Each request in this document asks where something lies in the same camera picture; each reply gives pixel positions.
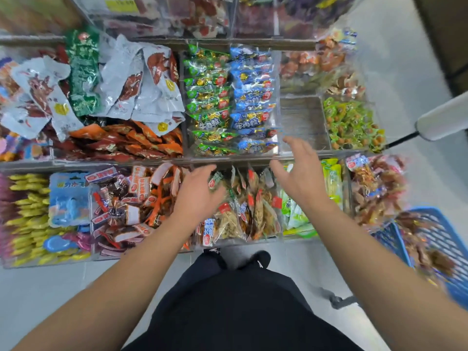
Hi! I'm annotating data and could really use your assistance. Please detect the clear acrylic snack shelves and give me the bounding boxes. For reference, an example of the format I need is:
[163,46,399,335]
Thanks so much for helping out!
[0,0,410,268]

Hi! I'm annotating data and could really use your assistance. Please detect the pile of green egg packets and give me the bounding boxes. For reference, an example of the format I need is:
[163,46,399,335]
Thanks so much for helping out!
[323,97,386,151]

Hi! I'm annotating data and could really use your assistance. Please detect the blue plastic shopping basket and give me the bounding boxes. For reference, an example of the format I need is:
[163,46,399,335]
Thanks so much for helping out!
[325,207,468,310]

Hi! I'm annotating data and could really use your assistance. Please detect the person's left forearm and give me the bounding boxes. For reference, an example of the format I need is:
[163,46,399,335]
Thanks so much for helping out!
[15,215,195,351]

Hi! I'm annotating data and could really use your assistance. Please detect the black pole rod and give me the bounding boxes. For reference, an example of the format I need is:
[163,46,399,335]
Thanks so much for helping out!
[384,131,421,151]

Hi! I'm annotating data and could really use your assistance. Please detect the pile of white meat packets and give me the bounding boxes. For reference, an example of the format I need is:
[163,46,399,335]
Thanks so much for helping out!
[0,36,187,139]

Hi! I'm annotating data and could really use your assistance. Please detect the pile of red brown packets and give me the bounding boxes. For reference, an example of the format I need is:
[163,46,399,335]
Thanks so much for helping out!
[88,166,147,256]

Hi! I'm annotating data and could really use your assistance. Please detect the black shoe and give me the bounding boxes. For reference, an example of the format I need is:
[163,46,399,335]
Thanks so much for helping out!
[249,250,273,269]

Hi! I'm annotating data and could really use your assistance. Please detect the person's right hand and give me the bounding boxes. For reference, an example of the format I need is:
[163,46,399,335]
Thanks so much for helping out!
[269,136,330,209]

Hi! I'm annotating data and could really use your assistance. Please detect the blue toy candy packet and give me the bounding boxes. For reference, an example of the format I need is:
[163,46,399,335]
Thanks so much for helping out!
[47,172,92,227]

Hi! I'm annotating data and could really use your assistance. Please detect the pile of beige packets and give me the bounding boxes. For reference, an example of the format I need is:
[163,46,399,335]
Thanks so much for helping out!
[197,166,282,246]

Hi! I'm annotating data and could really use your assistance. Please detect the green vacuum packet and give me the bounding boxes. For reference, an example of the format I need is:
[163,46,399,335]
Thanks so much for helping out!
[66,29,103,117]

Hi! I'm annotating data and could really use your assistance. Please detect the pile of red sausage packets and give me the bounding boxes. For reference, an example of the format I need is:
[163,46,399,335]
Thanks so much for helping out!
[168,0,235,37]

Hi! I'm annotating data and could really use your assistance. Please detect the person's right forearm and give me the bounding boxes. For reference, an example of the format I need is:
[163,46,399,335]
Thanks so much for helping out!
[307,201,468,351]

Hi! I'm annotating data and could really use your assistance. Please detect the person's black clothing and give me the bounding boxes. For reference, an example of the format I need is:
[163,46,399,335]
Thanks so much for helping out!
[124,252,363,351]

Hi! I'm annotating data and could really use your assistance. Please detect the row of green beef packets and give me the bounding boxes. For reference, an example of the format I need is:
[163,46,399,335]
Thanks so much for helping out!
[181,43,238,156]

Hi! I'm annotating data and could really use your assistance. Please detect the pile of assorted small packets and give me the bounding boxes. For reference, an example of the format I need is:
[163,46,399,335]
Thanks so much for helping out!
[0,58,45,161]

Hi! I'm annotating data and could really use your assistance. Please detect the wooden cabinet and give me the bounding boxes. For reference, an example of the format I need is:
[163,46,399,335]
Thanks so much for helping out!
[413,0,468,96]

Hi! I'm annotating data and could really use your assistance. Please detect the row of blue beef packets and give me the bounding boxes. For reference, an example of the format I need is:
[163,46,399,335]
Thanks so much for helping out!
[228,43,280,154]

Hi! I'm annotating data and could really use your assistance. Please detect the pile of yellow candies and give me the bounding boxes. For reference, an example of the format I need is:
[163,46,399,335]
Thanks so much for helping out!
[3,172,92,266]

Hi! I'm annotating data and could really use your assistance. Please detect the pile of orange brown packets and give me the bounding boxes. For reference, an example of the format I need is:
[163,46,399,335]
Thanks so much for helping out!
[280,29,367,99]

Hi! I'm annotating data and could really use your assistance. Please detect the pile of pink-label meat packets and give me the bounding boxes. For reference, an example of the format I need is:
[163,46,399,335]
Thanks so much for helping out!
[345,152,407,227]

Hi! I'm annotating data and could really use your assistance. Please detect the pile of lime green packets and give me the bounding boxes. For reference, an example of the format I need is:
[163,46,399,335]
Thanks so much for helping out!
[278,158,343,238]

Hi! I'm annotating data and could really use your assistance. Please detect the person's left hand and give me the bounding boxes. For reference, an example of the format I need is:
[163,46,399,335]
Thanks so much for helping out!
[172,164,228,227]

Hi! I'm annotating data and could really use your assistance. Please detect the pile of dark orange packets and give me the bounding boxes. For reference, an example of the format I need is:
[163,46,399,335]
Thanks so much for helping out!
[55,120,185,161]

